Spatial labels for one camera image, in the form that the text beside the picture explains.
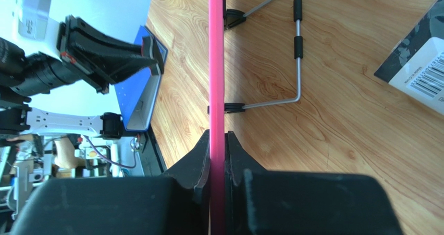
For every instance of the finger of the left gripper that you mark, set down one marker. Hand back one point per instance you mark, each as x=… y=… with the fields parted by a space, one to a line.
x=118 y=69
x=89 y=42

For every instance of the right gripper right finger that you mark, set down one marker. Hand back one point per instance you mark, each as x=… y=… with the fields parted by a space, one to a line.
x=261 y=201

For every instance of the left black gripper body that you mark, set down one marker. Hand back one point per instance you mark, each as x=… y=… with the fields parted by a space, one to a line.
x=77 y=59

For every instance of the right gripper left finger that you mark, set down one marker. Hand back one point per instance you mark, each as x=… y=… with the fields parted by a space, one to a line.
x=175 y=202

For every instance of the pink framed whiteboard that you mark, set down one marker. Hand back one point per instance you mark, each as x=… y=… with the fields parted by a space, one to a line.
x=216 y=115

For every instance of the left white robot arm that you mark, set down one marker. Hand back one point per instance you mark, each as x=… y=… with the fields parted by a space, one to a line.
x=79 y=80

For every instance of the black flat box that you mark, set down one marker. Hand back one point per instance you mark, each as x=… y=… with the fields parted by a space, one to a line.
x=415 y=65

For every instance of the blue ring binder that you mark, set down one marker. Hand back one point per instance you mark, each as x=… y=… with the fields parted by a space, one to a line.
x=137 y=97

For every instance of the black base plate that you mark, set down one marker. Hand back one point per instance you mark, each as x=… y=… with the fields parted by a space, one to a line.
x=152 y=160

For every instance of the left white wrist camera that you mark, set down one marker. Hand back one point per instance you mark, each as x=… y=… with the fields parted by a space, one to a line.
x=31 y=18

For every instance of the wire whiteboard stand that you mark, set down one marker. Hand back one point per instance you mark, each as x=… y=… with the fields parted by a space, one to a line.
x=234 y=18

